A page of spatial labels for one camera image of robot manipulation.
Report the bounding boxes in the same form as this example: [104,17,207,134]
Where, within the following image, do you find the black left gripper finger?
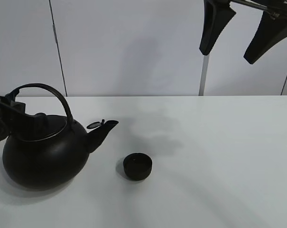
[9,123,39,141]
[0,96,48,130]

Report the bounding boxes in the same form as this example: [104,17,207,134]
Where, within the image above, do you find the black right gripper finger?
[199,0,236,55]
[244,12,287,64]

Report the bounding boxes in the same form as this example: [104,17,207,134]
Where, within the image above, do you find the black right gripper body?
[219,0,287,18]

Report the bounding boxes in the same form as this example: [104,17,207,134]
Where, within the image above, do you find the black round tea kettle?
[2,83,118,190]

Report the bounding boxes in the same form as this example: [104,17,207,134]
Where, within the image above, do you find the small black teacup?
[122,153,153,181]

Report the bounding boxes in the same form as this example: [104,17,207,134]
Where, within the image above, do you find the silver vertical metal post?
[198,55,209,96]

